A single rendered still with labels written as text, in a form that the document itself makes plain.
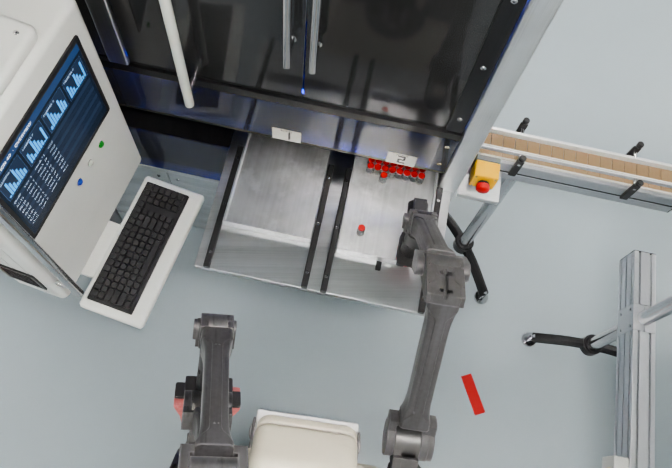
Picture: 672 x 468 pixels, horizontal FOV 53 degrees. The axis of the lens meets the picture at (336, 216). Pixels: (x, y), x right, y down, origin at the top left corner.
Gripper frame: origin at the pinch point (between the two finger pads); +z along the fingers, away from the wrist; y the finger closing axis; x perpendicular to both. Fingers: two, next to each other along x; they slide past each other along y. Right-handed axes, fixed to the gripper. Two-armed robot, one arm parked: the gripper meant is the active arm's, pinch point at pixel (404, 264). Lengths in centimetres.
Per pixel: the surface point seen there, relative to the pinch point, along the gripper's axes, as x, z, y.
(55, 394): 116, 95, -36
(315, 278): 24.4, 3.9, -8.4
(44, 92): 88, -56, -8
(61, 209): 90, -20, -16
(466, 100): -4, -49, 21
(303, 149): 36.9, -1.9, 31.2
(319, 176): 30.1, -0.7, 23.3
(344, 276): 16.3, 3.7, -6.0
